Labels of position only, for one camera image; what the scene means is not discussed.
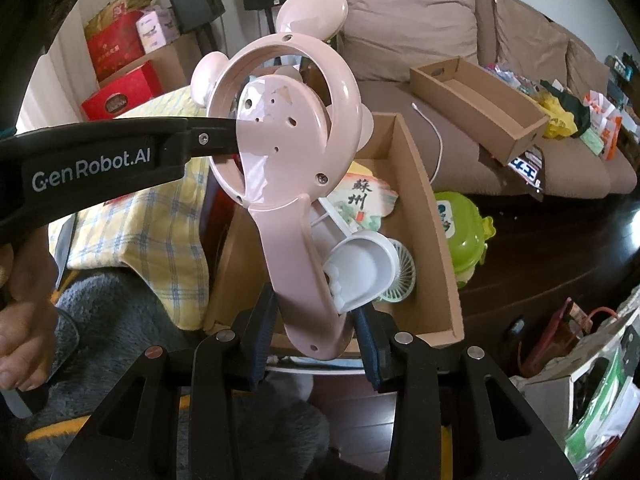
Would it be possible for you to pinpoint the brown sofa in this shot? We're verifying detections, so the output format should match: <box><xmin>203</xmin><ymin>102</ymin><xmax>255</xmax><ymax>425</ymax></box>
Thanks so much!
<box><xmin>315</xmin><ymin>0</ymin><xmax>640</xmax><ymax>207</ymax></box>

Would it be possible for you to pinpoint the painted paper fan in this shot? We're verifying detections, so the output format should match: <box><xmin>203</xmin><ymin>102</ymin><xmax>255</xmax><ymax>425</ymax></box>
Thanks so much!
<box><xmin>327</xmin><ymin>172</ymin><xmax>402</xmax><ymax>234</ymax></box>

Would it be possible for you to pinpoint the pink mouse-ear handheld fan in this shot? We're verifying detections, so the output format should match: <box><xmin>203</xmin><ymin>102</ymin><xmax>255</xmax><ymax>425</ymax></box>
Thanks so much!
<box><xmin>190</xmin><ymin>0</ymin><xmax>374</xmax><ymax>362</ymax></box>

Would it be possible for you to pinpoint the red translucent bag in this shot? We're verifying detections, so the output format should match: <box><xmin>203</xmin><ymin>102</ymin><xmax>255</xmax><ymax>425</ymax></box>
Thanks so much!
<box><xmin>519</xmin><ymin>297</ymin><xmax>622</xmax><ymax>377</ymax></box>

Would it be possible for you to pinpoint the yellow plaid tablecloth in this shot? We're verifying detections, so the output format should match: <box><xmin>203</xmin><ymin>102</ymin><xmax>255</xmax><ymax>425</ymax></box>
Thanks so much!
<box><xmin>65</xmin><ymin>87</ymin><xmax>232</xmax><ymax>332</ymax></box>

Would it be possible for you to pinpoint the shallow cardboard tray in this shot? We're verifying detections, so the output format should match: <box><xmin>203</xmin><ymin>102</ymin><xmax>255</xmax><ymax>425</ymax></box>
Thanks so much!
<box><xmin>409</xmin><ymin>57</ymin><xmax>552</xmax><ymax>167</ymax></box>

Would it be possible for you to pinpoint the brown cardboard box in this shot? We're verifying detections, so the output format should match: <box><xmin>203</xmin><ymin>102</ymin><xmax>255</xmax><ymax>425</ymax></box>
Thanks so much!
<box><xmin>97</xmin><ymin>35</ymin><xmax>206</xmax><ymax>96</ymax></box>

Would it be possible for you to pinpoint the red gift bag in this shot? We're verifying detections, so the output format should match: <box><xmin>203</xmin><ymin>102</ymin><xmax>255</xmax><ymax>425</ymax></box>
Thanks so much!
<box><xmin>85</xmin><ymin>7</ymin><xmax>146</xmax><ymax>81</ymax></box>

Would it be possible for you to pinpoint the white charging cable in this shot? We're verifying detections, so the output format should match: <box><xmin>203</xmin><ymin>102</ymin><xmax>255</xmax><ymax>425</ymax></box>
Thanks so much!
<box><xmin>411</xmin><ymin>102</ymin><xmax>445</xmax><ymax>184</ymax></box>

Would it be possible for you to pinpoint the large cardboard box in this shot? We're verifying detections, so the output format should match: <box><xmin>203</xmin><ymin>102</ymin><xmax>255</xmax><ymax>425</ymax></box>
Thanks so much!
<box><xmin>202</xmin><ymin>112</ymin><xmax>466</xmax><ymax>362</ymax></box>

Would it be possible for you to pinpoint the mint green handheld fan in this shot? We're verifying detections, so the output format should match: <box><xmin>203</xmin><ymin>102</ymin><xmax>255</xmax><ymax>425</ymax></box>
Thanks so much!
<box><xmin>372</xmin><ymin>237</ymin><xmax>417</xmax><ymax>307</ymax></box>

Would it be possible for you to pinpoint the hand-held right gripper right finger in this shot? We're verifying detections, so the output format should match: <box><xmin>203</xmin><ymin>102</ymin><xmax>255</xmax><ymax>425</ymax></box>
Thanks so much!
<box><xmin>352</xmin><ymin>304</ymin><xmax>578</xmax><ymax>480</ymax></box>

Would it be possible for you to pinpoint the beige sofa cushion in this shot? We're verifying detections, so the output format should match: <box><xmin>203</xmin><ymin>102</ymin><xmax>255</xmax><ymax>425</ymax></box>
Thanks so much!
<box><xmin>565</xmin><ymin>37</ymin><xmax>614</xmax><ymax>102</ymax></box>
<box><xmin>475</xmin><ymin>0</ymin><xmax>572</xmax><ymax>77</ymax></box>
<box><xmin>337</xmin><ymin>0</ymin><xmax>479</xmax><ymax>84</ymax></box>

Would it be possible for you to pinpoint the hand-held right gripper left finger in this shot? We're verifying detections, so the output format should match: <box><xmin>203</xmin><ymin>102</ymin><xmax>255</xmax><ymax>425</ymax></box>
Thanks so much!
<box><xmin>52</xmin><ymin>285</ymin><xmax>281</xmax><ymax>480</ymax></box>

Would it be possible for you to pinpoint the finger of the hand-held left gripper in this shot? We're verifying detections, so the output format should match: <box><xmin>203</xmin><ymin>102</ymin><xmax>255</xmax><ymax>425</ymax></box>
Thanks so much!
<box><xmin>183</xmin><ymin>116</ymin><xmax>242</xmax><ymax>159</ymax></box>

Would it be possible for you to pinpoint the white printed shopping bag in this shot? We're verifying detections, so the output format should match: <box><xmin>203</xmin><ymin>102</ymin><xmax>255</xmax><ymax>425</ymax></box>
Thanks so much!
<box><xmin>514</xmin><ymin>305</ymin><xmax>640</xmax><ymax>480</ymax></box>

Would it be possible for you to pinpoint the red gift box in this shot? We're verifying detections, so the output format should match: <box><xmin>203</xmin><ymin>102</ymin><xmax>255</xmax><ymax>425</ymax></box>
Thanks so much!
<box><xmin>81</xmin><ymin>62</ymin><xmax>164</xmax><ymax>121</ymax></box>

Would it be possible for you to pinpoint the white pink tissue box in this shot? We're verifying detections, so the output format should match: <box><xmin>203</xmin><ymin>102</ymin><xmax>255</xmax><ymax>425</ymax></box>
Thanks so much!
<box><xmin>135</xmin><ymin>6</ymin><xmax>180</xmax><ymax>54</ymax></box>

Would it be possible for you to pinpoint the green plastic container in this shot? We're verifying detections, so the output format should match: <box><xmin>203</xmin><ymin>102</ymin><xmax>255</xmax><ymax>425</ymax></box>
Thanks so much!
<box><xmin>432</xmin><ymin>191</ymin><xmax>495</xmax><ymax>289</ymax></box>

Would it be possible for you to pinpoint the white plastic piece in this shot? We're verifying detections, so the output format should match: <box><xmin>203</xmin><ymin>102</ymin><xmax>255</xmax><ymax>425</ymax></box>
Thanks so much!
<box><xmin>307</xmin><ymin>197</ymin><xmax>401</xmax><ymax>314</ymax></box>

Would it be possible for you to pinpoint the black printed bag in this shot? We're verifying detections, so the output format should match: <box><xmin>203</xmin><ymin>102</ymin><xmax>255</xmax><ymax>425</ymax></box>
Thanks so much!
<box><xmin>505</xmin><ymin>147</ymin><xmax>547</xmax><ymax>202</ymax></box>

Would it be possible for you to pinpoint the person's left hand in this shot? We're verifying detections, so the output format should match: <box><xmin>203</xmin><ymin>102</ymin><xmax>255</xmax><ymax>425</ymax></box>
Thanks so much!
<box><xmin>0</xmin><ymin>244</ymin><xmax>62</xmax><ymax>392</ymax></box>

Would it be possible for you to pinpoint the pile of colourful bags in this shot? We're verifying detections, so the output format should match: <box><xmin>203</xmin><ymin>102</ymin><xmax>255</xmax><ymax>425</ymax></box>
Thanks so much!
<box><xmin>482</xmin><ymin>60</ymin><xmax>640</xmax><ymax>162</ymax></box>

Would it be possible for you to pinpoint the gold paper bag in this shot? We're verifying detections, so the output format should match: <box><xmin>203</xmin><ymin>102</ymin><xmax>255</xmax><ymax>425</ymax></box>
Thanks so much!
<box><xmin>90</xmin><ymin>0</ymin><xmax>164</xmax><ymax>29</ymax></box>

